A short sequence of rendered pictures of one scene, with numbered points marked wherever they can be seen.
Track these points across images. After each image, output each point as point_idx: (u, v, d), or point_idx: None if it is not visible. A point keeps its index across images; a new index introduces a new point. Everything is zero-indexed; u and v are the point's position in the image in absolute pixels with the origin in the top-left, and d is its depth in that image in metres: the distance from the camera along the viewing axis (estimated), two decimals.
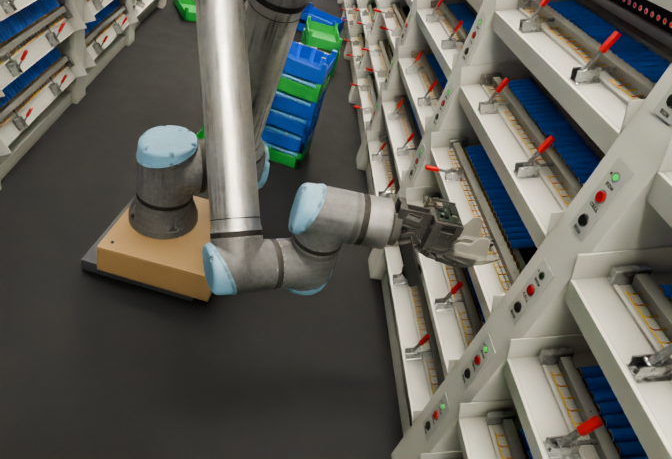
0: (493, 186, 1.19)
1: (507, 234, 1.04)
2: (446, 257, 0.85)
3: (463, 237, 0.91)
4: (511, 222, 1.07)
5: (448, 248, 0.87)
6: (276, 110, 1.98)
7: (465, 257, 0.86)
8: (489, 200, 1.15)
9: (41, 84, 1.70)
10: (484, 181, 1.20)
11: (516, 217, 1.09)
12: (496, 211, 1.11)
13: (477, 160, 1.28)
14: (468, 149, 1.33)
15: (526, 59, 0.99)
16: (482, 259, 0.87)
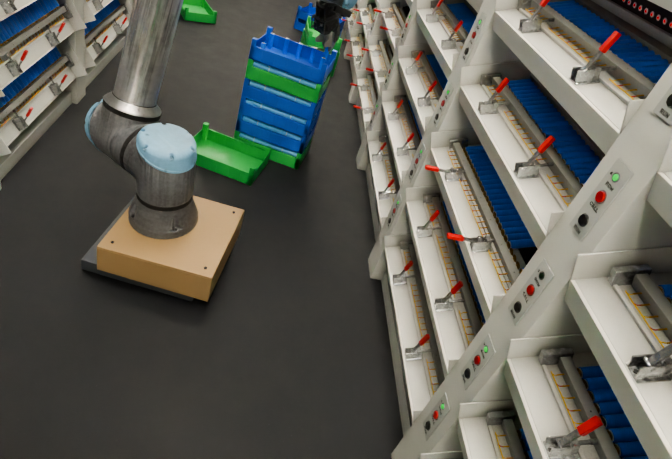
0: (493, 186, 1.19)
1: (507, 234, 1.04)
2: None
3: (330, 38, 1.91)
4: (511, 222, 1.07)
5: None
6: (276, 110, 1.98)
7: None
8: (489, 200, 1.15)
9: (41, 84, 1.70)
10: (484, 181, 1.20)
11: (516, 217, 1.09)
12: (496, 211, 1.11)
13: (477, 160, 1.28)
14: (468, 149, 1.33)
15: (526, 59, 0.99)
16: (321, 38, 1.94)
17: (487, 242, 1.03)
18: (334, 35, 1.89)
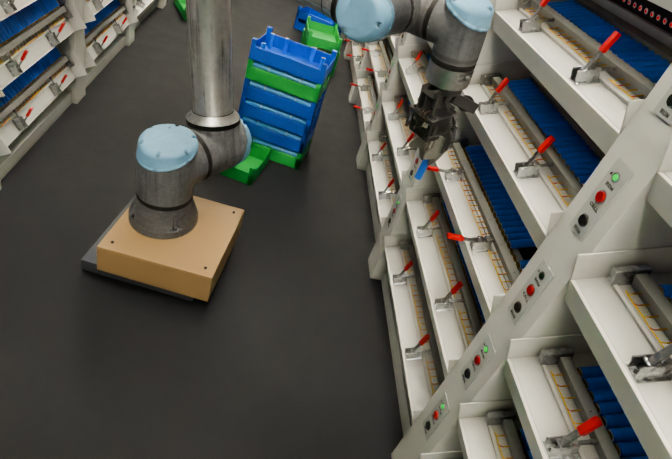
0: (493, 186, 1.19)
1: (507, 234, 1.04)
2: None
3: (435, 144, 1.09)
4: (511, 222, 1.07)
5: None
6: (276, 110, 1.98)
7: None
8: (489, 200, 1.15)
9: (41, 84, 1.70)
10: (484, 181, 1.20)
11: (516, 217, 1.09)
12: (496, 211, 1.11)
13: (477, 160, 1.28)
14: (468, 149, 1.33)
15: (526, 59, 0.99)
16: (419, 142, 1.13)
17: (487, 242, 1.03)
18: (444, 142, 1.07)
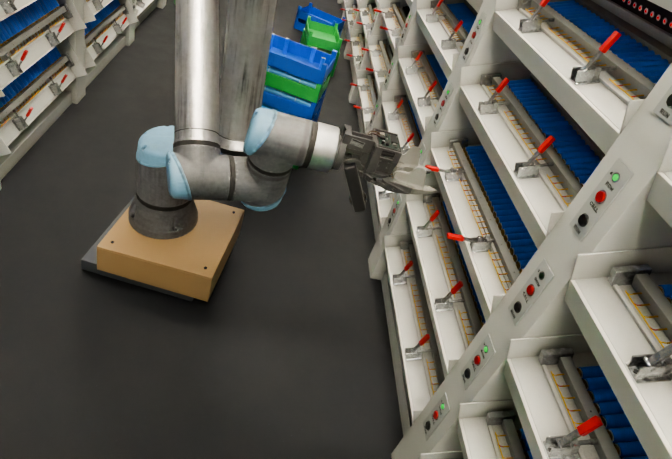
0: (493, 186, 1.19)
1: (507, 234, 1.04)
2: (384, 181, 0.93)
3: (404, 165, 1.00)
4: (511, 222, 1.07)
5: (389, 175, 0.96)
6: (276, 110, 1.98)
7: (403, 184, 0.94)
8: (489, 200, 1.15)
9: (41, 84, 1.70)
10: (484, 181, 1.20)
11: (516, 217, 1.09)
12: (496, 211, 1.11)
13: (477, 160, 1.28)
14: (468, 149, 1.33)
15: (526, 59, 0.99)
16: (419, 188, 0.94)
17: (487, 242, 1.03)
18: None
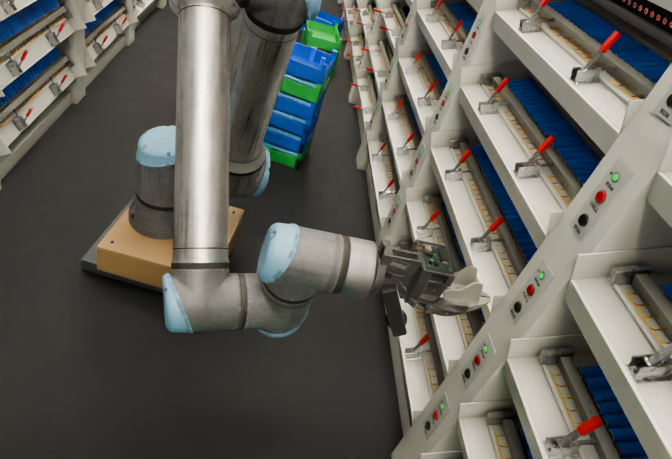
0: (500, 185, 1.19)
1: (515, 233, 1.04)
2: (437, 307, 0.75)
3: (455, 286, 0.80)
4: (518, 221, 1.07)
5: (437, 296, 0.78)
6: (276, 110, 1.98)
7: (457, 304, 0.77)
8: (496, 199, 1.15)
9: (41, 84, 1.70)
10: (490, 180, 1.20)
11: None
12: (503, 210, 1.11)
13: (483, 159, 1.28)
14: (474, 148, 1.33)
15: (526, 59, 0.99)
16: (474, 304, 0.78)
17: (487, 242, 1.03)
18: None
